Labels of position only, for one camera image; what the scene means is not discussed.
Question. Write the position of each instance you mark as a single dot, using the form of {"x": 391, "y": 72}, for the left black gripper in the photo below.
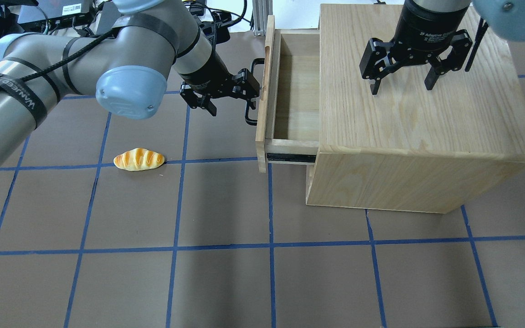
{"x": 208, "y": 74}

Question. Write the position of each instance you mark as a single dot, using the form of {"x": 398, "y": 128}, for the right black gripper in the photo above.
{"x": 426, "y": 25}

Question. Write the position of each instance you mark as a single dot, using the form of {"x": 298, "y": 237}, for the wooden drawer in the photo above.
{"x": 288, "y": 112}
{"x": 311, "y": 191}

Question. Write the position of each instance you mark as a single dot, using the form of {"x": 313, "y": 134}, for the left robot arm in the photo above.
{"x": 125, "y": 69}

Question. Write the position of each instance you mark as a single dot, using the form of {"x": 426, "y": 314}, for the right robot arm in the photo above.
{"x": 505, "y": 17}

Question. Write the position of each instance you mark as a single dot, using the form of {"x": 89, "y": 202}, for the wooden drawer cabinet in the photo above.
{"x": 407, "y": 148}

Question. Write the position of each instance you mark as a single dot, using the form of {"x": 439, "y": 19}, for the toy bread loaf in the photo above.
{"x": 139, "y": 159}

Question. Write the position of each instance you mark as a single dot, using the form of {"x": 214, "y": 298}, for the aluminium frame post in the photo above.
{"x": 261, "y": 10}

